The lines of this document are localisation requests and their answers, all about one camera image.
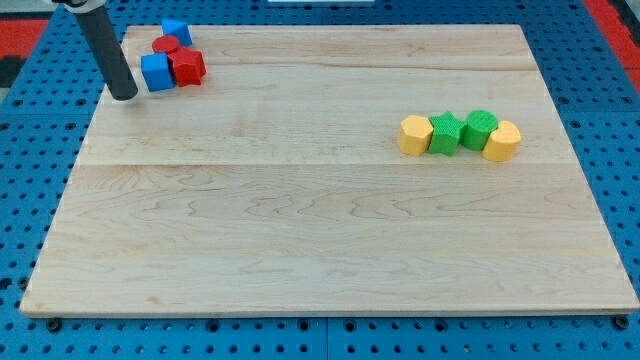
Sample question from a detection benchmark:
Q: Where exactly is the blue triangle block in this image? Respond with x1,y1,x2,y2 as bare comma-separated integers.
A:
161,19,193,46

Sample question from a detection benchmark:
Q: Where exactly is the wooden board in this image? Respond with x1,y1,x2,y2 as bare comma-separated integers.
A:
20,25,639,318

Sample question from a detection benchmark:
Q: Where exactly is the yellow hexagon block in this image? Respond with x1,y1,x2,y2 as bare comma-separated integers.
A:
397,115,434,156

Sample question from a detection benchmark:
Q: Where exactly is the green star block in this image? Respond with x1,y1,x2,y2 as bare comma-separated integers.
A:
428,112,467,156

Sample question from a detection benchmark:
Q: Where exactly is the green cylinder block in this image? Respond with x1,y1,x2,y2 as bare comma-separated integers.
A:
460,110,498,151

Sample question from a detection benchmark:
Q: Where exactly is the yellow heart block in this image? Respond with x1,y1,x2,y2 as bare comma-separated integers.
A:
481,120,522,162

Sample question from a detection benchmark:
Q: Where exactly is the blue cube block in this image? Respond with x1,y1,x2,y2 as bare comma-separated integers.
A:
141,53,174,92

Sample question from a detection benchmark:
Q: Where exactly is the red cylinder block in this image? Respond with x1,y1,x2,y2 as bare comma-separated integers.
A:
151,35,181,55

